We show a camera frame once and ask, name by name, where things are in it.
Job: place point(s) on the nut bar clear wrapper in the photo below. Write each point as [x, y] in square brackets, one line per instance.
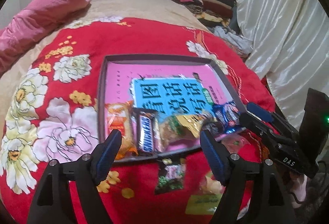
[171, 132]

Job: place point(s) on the pink and blue book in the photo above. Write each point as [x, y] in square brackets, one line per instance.
[160, 104]

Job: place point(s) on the red floral blanket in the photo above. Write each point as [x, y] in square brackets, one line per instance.
[53, 114]

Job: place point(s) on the blue Oreo packet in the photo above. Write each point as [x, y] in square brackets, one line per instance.
[228, 115]

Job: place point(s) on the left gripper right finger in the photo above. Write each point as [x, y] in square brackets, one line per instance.
[254, 192]

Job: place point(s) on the gold cake snack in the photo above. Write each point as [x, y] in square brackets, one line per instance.
[194, 122]

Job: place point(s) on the green snack bag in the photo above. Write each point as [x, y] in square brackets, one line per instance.
[205, 204]

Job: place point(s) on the brown Snickers bar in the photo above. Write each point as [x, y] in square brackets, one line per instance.
[148, 132]

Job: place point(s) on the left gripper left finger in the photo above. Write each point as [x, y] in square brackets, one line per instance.
[52, 201]

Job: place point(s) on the clear bag red candy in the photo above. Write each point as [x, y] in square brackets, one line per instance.
[234, 142]

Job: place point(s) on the grey blue cloth pile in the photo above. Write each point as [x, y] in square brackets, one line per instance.
[241, 45]

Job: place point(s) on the round biscuit clear packet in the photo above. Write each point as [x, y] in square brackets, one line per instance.
[209, 185]

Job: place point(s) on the black green pea packet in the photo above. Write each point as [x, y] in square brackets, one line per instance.
[171, 175]

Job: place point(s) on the orange snack packet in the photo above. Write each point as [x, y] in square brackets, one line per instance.
[119, 118]

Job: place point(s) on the dark shallow tray box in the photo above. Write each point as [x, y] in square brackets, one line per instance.
[169, 84]

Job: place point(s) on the white satin curtain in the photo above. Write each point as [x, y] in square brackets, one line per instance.
[290, 49]

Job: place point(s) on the pink quilt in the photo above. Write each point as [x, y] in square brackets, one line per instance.
[32, 24]

